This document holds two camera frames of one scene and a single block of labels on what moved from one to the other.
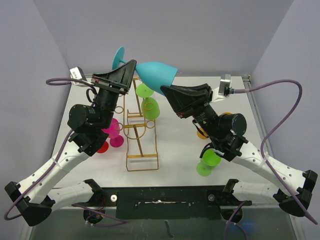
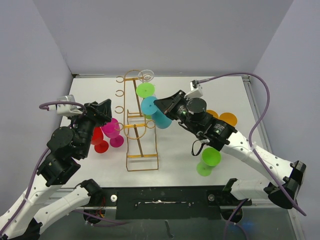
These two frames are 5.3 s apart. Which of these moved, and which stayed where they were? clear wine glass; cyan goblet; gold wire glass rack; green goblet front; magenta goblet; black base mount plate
Moved: clear wine glass; cyan goblet
Stayed: magenta goblet; gold wire glass rack; green goblet front; black base mount plate
